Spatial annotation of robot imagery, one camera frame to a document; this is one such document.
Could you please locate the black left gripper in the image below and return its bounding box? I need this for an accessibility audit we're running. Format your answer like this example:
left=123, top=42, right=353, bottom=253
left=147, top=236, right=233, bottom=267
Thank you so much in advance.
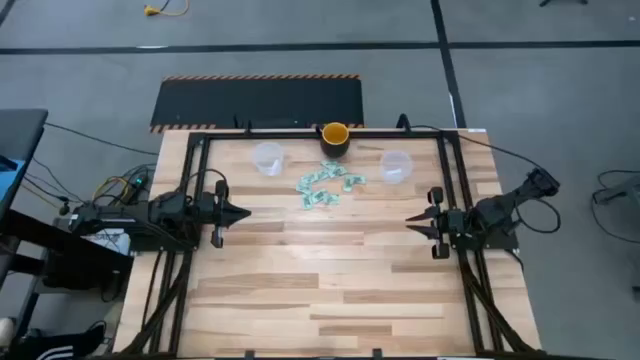
left=197, top=179, right=253, bottom=250

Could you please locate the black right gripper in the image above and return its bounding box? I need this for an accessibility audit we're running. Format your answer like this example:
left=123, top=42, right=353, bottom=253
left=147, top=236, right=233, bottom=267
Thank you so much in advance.
left=405, top=185, right=471, bottom=261

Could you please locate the clear plastic cup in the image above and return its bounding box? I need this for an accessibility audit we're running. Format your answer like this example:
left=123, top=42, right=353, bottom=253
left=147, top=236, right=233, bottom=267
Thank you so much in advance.
left=251, top=141, right=286, bottom=177
left=379, top=149, right=414, bottom=185

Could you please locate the black power strip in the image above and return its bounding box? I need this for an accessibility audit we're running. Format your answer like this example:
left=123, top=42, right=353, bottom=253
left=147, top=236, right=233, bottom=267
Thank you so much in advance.
left=119, top=172, right=150, bottom=204

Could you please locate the black hazard-striped floor mat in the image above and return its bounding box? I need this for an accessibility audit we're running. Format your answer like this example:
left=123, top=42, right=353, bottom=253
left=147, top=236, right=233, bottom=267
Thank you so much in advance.
left=149, top=74, right=366, bottom=134

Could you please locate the black mug yellow inside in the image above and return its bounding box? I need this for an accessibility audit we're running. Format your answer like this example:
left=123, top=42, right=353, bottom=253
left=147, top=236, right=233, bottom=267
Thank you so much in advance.
left=315, top=121, right=351, bottom=159

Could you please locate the white paper label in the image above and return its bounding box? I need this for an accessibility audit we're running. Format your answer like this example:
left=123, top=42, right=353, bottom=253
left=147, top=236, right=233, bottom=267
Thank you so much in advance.
left=82, top=228, right=132, bottom=255

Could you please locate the grey floor stand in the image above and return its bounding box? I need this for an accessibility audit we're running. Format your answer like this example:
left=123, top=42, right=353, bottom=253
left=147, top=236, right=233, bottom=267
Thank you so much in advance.
left=597, top=174, right=640, bottom=206

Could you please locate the person's foot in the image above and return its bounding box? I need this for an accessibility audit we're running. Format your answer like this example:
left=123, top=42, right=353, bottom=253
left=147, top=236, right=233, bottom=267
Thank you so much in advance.
left=9, top=319, right=107, bottom=360

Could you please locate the blue panel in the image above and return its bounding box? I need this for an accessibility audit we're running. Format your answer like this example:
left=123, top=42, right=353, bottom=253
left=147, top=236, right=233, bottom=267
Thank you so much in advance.
left=0, top=158, right=26, bottom=214

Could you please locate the black side desk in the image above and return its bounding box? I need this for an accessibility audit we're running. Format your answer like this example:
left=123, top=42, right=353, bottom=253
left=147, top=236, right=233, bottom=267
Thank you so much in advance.
left=0, top=108, right=135, bottom=346

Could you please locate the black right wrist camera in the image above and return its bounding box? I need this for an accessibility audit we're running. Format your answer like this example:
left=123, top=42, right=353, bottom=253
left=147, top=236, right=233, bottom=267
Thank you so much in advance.
left=448, top=210, right=469, bottom=233

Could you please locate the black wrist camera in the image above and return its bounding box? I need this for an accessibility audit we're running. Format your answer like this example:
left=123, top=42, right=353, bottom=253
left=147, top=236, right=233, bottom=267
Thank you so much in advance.
left=198, top=198, right=216, bottom=224
left=448, top=210, right=469, bottom=233

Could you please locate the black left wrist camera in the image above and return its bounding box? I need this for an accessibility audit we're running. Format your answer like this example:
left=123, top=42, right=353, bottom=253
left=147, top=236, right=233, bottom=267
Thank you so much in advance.
left=198, top=198, right=216, bottom=224

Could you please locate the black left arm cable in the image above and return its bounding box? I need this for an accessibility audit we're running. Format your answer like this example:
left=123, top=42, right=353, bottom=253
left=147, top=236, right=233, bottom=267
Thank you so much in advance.
left=179, top=168, right=230, bottom=201

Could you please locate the black aluminium table frame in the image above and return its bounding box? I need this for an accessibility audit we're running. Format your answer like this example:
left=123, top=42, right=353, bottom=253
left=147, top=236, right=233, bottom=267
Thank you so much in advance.
left=118, top=127, right=540, bottom=360

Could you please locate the thin black floor cable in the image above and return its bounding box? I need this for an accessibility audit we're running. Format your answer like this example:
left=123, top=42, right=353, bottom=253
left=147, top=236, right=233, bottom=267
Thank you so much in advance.
left=43, top=121, right=160, bottom=157

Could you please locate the black floor cable loop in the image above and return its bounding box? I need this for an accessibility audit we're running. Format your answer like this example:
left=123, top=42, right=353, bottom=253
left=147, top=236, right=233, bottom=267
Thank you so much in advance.
left=590, top=169, right=640, bottom=246

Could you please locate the yellow floor cable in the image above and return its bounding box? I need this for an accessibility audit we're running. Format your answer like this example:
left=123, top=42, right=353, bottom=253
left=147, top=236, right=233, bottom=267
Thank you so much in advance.
left=143, top=0, right=191, bottom=18

